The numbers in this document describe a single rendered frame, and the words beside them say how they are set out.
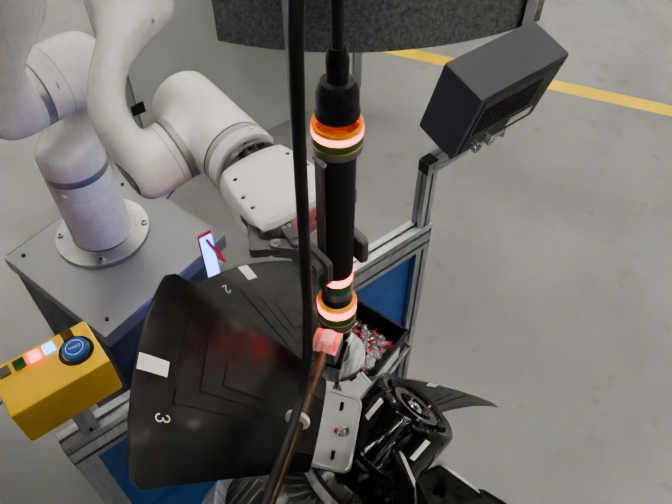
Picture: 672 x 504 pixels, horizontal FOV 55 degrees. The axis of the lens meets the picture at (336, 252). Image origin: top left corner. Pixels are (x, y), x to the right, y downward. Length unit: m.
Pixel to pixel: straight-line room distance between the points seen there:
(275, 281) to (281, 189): 0.34
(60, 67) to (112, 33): 0.41
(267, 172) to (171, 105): 0.16
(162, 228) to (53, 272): 0.23
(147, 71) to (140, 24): 1.91
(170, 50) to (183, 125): 1.92
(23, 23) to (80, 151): 0.26
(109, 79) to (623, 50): 3.50
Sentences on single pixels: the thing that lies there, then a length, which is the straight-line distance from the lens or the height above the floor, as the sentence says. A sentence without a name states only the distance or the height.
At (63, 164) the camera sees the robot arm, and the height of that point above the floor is 1.20.
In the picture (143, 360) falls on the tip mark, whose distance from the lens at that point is 0.65.
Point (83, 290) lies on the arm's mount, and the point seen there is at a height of 0.96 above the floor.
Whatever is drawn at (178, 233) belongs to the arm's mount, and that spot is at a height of 0.97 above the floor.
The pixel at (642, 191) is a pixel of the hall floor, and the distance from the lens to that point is 3.11.
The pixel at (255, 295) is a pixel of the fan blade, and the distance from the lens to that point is 0.96.
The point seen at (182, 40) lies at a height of 0.61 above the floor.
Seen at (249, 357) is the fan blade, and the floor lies 1.36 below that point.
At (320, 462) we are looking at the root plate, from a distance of 0.76.
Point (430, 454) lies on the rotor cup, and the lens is 0.81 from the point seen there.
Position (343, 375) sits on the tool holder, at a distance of 0.78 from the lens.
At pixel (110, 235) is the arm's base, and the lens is 1.35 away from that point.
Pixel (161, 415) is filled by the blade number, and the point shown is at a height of 1.40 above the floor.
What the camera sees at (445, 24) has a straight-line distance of 2.67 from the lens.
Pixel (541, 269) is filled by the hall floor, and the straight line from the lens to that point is 2.64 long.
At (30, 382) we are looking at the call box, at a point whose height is 1.07.
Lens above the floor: 1.96
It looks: 50 degrees down
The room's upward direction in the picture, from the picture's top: straight up
